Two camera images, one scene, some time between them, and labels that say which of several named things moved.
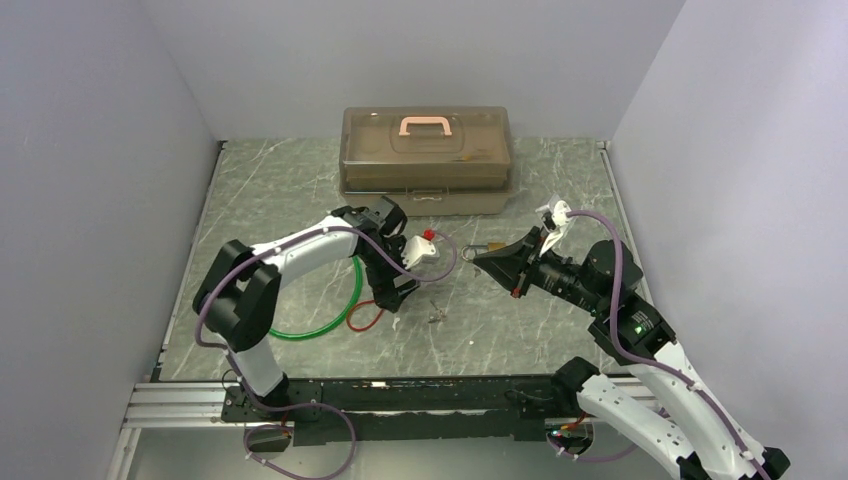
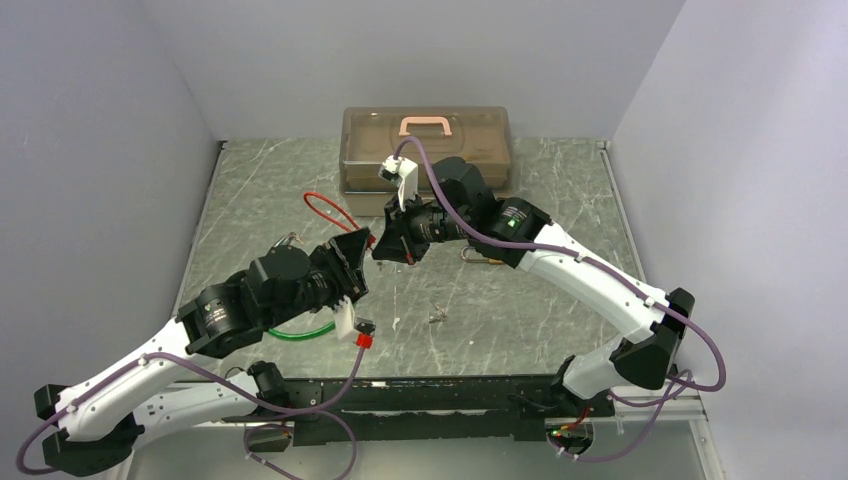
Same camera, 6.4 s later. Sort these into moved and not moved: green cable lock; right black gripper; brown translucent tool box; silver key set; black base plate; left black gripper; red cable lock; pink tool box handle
Moved: right black gripper; left black gripper; red cable lock
Not moved: silver key set; green cable lock; black base plate; pink tool box handle; brown translucent tool box
